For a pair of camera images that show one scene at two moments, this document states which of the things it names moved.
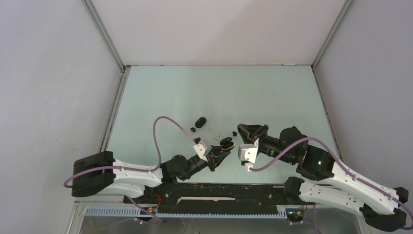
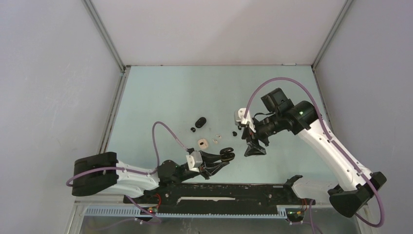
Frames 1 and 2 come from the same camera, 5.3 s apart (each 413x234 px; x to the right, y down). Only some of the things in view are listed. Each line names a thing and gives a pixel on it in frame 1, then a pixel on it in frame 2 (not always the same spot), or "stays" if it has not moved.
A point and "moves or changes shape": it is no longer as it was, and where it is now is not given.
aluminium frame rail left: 124,69 stays
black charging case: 226,143 moves or changes shape
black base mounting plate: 236,196 stays
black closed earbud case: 200,122 stays
